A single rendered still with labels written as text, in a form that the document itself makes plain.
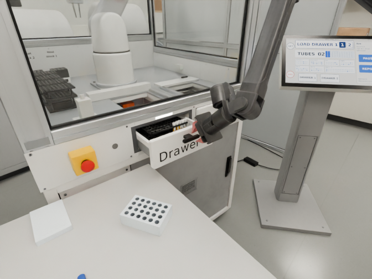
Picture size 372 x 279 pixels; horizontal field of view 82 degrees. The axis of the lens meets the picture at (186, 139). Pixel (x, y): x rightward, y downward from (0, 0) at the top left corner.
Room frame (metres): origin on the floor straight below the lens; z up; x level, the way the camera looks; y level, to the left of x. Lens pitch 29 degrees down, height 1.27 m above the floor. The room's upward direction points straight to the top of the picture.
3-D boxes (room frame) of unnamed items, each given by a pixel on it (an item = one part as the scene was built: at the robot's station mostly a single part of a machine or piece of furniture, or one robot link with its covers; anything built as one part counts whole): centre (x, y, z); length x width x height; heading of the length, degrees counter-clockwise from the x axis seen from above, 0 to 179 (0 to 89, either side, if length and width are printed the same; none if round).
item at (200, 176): (1.20, 0.34, 0.40); 1.03 x 0.95 x 0.80; 129
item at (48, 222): (0.43, 0.39, 0.77); 0.13 x 0.09 x 0.02; 38
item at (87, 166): (0.55, 0.31, 0.88); 0.04 x 0.03 x 0.04; 129
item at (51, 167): (1.19, 0.35, 0.87); 1.02 x 0.95 x 0.14; 129
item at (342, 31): (3.24, -2.21, 1.04); 0.41 x 0.32 x 0.28; 47
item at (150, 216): (0.44, 0.11, 0.78); 0.12 x 0.08 x 0.04; 70
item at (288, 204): (1.23, -0.79, 0.51); 0.50 x 0.45 x 1.02; 171
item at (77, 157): (0.57, 0.33, 0.88); 0.07 x 0.05 x 0.07; 129
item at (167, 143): (0.70, 0.01, 0.87); 0.29 x 0.02 x 0.11; 129
